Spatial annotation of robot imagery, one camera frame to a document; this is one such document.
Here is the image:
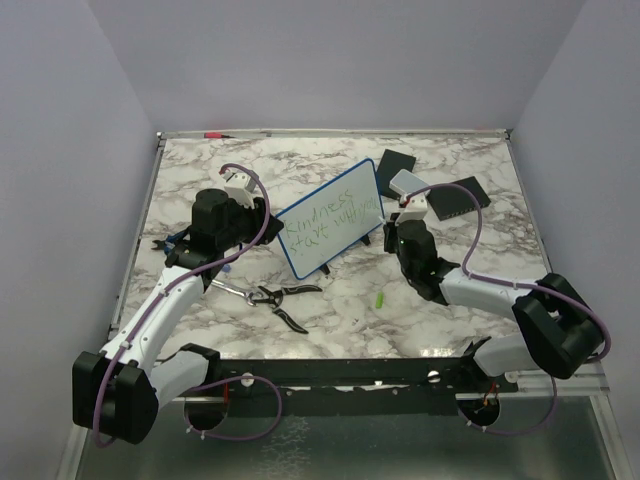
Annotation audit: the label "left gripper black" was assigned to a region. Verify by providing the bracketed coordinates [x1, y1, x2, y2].
[218, 194, 284, 250]

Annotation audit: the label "blue framed whiteboard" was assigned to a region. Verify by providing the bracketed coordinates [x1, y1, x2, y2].
[276, 158, 384, 280]

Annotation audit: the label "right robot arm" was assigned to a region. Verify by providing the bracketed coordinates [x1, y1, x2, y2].
[384, 219, 610, 391]

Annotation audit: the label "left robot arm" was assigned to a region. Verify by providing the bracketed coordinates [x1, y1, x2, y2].
[72, 187, 283, 448]

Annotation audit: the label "white small router box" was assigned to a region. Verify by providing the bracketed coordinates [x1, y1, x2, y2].
[389, 169, 428, 196]

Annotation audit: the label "black flat box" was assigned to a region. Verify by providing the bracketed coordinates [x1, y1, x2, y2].
[376, 149, 416, 199]

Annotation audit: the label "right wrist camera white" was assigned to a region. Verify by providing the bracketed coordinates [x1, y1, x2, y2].
[396, 193, 429, 224]

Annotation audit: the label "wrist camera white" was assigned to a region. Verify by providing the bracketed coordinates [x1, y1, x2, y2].
[396, 193, 429, 224]
[222, 170, 256, 209]

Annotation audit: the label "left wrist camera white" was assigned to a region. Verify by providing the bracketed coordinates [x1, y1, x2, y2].
[222, 170, 256, 209]

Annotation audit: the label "black network switch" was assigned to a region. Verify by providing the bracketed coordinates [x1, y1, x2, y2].
[427, 176, 491, 221]

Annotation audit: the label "blue handled cutters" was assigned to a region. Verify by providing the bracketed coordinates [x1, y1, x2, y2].
[152, 228, 189, 255]

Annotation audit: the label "black handled pliers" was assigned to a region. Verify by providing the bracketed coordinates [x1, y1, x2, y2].
[251, 283, 324, 335]

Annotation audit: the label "red pen at back rail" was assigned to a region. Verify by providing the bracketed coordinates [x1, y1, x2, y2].
[203, 132, 235, 139]

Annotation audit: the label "aluminium table frame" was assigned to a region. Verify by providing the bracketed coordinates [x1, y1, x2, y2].
[54, 127, 626, 480]

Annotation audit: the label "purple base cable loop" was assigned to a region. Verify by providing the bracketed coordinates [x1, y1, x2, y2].
[183, 373, 284, 442]

